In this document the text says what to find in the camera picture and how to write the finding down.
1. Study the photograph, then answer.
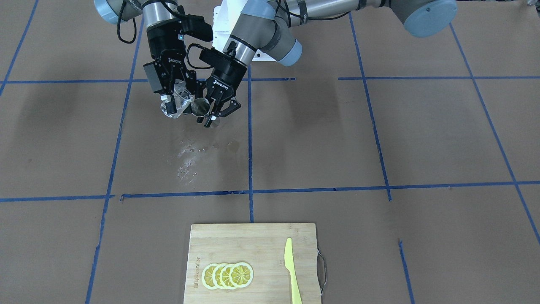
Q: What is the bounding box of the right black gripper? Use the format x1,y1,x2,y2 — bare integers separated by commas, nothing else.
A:
143,21,199,116

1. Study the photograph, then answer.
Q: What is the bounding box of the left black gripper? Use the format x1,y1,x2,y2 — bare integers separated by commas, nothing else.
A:
204,63,242,128

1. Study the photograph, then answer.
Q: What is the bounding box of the small clear glass cup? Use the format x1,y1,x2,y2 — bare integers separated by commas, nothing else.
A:
160,84,195,119

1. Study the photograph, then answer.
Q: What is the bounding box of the steel double jigger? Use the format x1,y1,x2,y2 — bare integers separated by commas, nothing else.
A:
191,98,221,128

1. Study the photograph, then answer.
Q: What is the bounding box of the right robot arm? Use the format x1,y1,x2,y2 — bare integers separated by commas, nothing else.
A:
93,0,197,119

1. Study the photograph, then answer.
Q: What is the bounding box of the bamboo cutting board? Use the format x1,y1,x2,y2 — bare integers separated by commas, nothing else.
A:
184,223,322,304

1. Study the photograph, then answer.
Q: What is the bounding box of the rear lemon slice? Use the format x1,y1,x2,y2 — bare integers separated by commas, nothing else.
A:
202,263,218,290

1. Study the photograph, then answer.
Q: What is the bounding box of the yellow plastic knife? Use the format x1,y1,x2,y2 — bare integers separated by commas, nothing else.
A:
284,237,302,304

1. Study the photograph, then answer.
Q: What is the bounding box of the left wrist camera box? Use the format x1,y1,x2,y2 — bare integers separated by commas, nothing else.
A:
199,48,247,78

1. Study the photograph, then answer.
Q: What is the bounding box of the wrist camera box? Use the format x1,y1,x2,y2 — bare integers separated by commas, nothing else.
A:
199,48,247,78
180,15,213,42

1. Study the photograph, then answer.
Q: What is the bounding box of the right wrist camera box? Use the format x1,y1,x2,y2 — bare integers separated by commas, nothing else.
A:
180,15,213,42

